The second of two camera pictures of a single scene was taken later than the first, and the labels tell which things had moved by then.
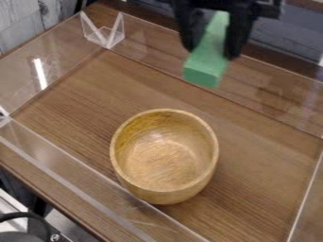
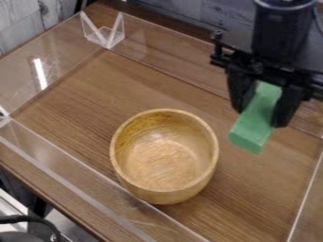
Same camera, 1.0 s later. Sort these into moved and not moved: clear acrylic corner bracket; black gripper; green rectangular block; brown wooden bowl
Moved: green rectangular block; black gripper
Not moved: brown wooden bowl; clear acrylic corner bracket
